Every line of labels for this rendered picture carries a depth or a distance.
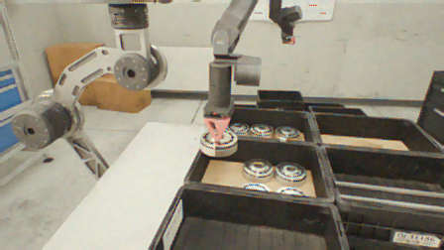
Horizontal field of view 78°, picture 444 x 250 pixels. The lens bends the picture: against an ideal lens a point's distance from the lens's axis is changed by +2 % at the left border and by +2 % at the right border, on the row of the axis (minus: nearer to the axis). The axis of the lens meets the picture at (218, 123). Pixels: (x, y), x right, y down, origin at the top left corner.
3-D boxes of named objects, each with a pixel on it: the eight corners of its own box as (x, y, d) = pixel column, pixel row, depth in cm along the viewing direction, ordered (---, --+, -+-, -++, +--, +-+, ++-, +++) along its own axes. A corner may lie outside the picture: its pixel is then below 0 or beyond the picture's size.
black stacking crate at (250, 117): (207, 161, 106) (207, 135, 101) (221, 128, 132) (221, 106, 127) (313, 173, 99) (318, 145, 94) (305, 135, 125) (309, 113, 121)
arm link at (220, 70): (210, 56, 68) (207, 61, 63) (238, 57, 67) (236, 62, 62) (210, 82, 71) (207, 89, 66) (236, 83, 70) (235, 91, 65)
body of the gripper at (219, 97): (234, 103, 75) (236, 77, 72) (228, 119, 66) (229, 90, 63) (211, 101, 76) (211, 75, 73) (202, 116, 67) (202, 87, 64)
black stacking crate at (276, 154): (183, 216, 79) (181, 185, 74) (207, 161, 106) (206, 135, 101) (327, 238, 72) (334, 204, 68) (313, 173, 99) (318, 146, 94)
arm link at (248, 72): (217, 41, 71) (214, 30, 63) (262, 43, 70) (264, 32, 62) (214, 86, 72) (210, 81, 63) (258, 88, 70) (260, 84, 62)
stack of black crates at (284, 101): (255, 146, 251) (258, 100, 232) (254, 131, 278) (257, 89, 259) (298, 148, 247) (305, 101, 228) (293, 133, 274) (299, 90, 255)
